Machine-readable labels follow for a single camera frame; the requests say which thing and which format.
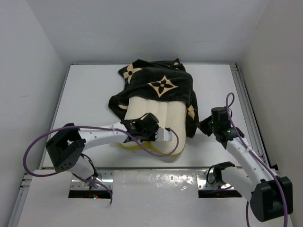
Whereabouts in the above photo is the cream pillow with yellow edge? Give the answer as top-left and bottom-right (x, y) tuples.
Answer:
(120, 96), (187, 158)

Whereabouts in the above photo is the black floral plush pillowcase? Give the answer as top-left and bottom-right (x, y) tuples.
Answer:
(108, 58), (199, 138)

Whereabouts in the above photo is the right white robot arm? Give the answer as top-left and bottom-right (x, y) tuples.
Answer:
(199, 107), (293, 226)

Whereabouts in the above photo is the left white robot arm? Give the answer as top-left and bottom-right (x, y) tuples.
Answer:
(46, 113), (159, 179)

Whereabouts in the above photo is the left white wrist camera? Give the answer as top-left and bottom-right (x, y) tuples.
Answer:
(155, 128), (173, 142)

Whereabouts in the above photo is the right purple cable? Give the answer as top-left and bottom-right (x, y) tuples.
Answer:
(224, 92), (288, 227)

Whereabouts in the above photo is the purple cable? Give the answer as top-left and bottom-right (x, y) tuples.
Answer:
(23, 125), (179, 205)
(224, 92), (288, 227)

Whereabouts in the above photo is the right aluminium frame rail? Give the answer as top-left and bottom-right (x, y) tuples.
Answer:
(230, 63), (271, 166)

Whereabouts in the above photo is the aluminium frame rail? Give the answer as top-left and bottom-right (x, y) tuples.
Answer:
(8, 173), (32, 227)
(230, 63), (271, 166)

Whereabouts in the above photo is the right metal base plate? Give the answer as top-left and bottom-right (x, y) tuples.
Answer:
(196, 169), (234, 191)

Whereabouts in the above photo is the metal base plate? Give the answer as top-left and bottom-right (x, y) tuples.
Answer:
(70, 170), (114, 191)
(196, 169), (234, 191)

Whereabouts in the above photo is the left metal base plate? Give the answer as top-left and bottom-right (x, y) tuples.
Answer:
(70, 170), (114, 191)

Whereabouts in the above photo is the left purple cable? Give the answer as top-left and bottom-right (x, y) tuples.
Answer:
(23, 125), (179, 205)

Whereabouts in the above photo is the left aluminium frame rail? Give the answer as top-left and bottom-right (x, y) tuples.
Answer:
(8, 173), (32, 227)

